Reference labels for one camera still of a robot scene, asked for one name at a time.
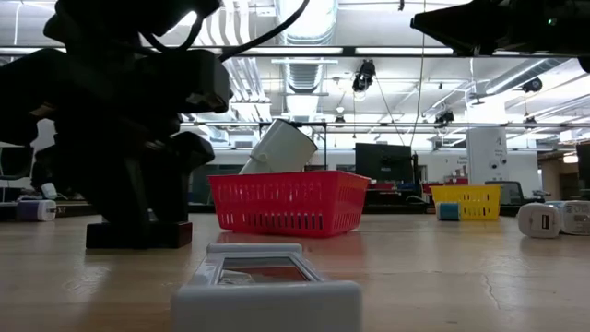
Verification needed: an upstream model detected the white rounded wall charger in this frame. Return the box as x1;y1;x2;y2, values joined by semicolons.
517;202;562;240

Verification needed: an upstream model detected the teal white wall charger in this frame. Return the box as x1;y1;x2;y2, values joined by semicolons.
546;199;590;236
436;201;462;222

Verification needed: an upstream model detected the white digital thermometer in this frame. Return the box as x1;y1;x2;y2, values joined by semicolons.
171;243;363;332

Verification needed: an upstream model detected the purple white wall charger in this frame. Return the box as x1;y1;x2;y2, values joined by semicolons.
16;198;58;223

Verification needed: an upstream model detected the red plastic basket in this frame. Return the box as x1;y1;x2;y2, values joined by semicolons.
206;170;372;239

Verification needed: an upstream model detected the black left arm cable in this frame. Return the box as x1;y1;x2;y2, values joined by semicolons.
218;0;311;64

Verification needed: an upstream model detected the black monitor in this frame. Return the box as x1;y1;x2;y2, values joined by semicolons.
0;146;34;180
354;142;414;184

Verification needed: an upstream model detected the silver ventilation duct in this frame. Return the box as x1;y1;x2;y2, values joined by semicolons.
276;0;340;116

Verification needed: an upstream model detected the yellow plastic basket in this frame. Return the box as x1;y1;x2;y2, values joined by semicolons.
431;184;502;221

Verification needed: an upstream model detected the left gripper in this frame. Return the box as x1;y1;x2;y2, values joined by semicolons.
0;48;231;225

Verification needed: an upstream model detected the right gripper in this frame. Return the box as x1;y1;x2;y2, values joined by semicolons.
409;0;590;73

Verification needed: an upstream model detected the black box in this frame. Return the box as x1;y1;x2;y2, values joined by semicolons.
86;220;194;251

